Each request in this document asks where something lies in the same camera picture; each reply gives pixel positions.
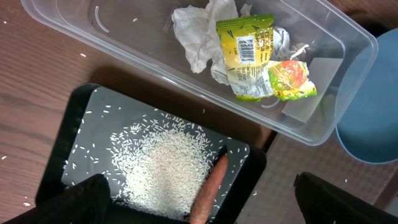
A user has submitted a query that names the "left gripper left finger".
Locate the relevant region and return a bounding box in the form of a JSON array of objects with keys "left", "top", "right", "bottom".
[{"left": 5, "top": 174, "right": 176, "bottom": 224}]

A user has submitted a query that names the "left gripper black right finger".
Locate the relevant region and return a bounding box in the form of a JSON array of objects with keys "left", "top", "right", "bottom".
[{"left": 294, "top": 172, "right": 397, "bottom": 224}]

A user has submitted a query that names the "pile of white rice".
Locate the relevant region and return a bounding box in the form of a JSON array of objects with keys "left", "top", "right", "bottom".
[{"left": 63, "top": 105, "right": 249, "bottom": 220}]

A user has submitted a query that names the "dark blue plate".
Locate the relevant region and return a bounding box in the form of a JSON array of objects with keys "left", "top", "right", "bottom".
[{"left": 336, "top": 29, "right": 397, "bottom": 164}]

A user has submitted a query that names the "orange carrot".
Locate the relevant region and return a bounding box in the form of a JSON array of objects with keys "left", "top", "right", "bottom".
[{"left": 189, "top": 154, "right": 228, "bottom": 224}]

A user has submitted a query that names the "green yellow snack wrapper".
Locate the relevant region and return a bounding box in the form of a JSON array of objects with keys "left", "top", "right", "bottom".
[{"left": 216, "top": 14, "right": 317, "bottom": 101}]

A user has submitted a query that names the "clear plastic waste bin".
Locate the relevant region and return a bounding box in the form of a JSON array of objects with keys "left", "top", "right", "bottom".
[{"left": 22, "top": 0, "right": 379, "bottom": 146}]

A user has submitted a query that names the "brown plastic serving tray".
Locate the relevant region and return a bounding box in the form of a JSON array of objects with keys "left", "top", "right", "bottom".
[{"left": 237, "top": 134, "right": 397, "bottom": 224}]

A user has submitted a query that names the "black plastic tray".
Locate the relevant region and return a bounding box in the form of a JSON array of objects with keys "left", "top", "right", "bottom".
[{"left": 35, "top": 83, "right": 267, "bottom": 223}]

